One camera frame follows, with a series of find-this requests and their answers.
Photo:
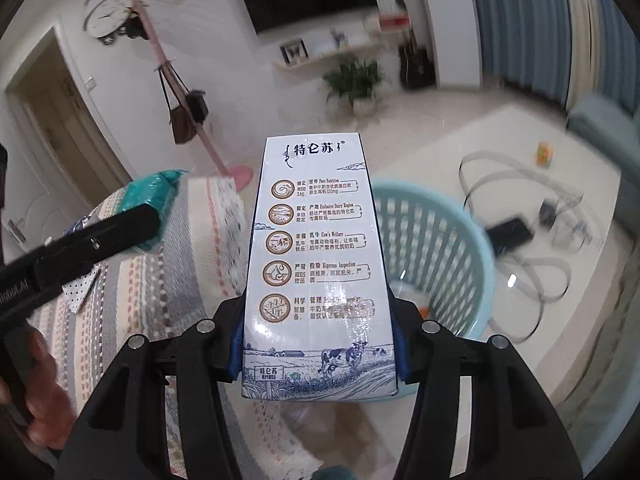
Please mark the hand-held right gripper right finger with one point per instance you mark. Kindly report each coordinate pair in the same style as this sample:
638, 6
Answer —
401, 350

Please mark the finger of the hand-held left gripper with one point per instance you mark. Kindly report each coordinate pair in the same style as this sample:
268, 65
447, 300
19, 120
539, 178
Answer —
110, 237

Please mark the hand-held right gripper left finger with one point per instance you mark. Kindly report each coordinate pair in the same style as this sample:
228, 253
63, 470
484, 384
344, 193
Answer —
236, 355

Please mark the teal packet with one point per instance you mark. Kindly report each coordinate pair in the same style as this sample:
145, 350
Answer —
150, 190

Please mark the light blue plastic basket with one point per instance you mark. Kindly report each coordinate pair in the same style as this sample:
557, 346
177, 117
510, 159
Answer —
450, 240

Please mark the blue white milk carton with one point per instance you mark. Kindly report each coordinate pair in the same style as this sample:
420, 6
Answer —
315, 240

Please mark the person's left hand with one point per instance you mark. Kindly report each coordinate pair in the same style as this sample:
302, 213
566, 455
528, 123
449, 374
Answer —
50, 395

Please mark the polka dot wrapper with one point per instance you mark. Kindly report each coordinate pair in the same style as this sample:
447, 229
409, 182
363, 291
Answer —
82, 290

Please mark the white open door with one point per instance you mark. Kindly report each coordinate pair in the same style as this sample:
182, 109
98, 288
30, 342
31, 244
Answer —
35, 175

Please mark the brown hanging bag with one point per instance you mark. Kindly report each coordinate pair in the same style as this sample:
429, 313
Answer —
182, 127

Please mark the black hanging bag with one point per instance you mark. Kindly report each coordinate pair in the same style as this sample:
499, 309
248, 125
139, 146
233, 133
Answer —
198, 107

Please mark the black phone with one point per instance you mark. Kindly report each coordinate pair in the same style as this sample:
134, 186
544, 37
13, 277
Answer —
510, 232

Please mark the pink coat rack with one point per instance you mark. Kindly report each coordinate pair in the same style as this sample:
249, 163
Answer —
160, 60

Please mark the black charger block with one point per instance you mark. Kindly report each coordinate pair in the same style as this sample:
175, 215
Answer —
550, 212

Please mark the white adapter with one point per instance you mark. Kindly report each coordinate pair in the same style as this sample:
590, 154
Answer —
570, 235

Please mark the white coffee table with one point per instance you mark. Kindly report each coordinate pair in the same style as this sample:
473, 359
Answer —
450, 150

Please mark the black hat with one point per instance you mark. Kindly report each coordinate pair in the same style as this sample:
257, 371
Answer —
136, 27

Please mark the colourful puzzle cube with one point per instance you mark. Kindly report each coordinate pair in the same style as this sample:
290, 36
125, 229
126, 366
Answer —
545, 154

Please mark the green potted plant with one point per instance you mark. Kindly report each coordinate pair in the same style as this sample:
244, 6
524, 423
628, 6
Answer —
355, 82

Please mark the grey blue sofa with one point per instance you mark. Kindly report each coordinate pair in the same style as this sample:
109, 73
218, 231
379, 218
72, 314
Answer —
605, 160

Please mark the black acoustic guitar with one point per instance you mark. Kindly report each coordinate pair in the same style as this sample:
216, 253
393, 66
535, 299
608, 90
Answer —
417, 67

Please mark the short curved white shelf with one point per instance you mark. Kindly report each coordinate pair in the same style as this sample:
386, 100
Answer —
330, 56

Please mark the small shelf ornament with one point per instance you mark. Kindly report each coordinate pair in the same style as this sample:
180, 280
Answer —
339, 37

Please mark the white standing air conditioner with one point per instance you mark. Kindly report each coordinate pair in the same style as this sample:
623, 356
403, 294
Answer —
447, 25

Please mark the blue curtain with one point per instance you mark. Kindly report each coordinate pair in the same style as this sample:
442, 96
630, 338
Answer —
620, 60
520, 25

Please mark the beige curtain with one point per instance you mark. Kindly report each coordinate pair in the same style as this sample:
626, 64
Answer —
582, 35

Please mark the white light switch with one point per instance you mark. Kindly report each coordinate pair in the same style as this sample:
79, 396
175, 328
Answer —
89, 84

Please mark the panda wall clock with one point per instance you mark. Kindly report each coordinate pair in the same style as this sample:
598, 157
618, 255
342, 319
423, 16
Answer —
107, 15

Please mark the black butterfly picture frame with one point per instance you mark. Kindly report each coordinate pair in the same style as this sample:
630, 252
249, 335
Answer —
294, 52

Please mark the red white wall box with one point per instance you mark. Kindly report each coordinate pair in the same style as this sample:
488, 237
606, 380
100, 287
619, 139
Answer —
387, 22

